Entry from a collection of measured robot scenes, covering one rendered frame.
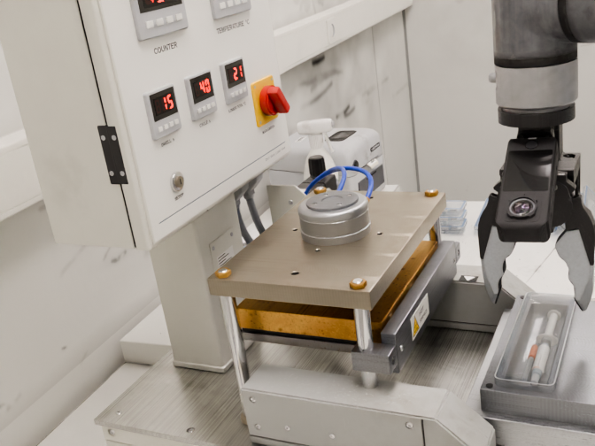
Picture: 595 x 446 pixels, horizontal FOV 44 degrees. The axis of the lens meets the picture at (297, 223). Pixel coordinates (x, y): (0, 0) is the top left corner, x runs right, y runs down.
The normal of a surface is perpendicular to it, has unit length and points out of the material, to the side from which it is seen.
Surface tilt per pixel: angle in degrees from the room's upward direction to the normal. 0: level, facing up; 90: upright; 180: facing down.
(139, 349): 90
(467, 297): 90
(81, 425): 0
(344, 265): 0
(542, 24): 113
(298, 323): 90
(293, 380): 0
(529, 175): 27
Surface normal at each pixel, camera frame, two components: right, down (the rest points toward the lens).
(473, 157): -0.37, 0.38
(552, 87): 0.09, 0.34
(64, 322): 0.91, 0.01
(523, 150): -0.32, -0.65
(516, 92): -0.69, 0.33
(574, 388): -0.14, -0.93
